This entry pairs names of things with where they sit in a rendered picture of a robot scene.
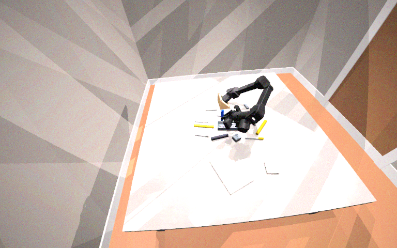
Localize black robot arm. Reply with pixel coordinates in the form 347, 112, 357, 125
221, 75, 274, 133

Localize grey letter keyboard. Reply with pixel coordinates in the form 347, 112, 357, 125
218, 121, 238, 131

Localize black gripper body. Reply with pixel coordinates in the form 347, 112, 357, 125
223, 105, 241, 129

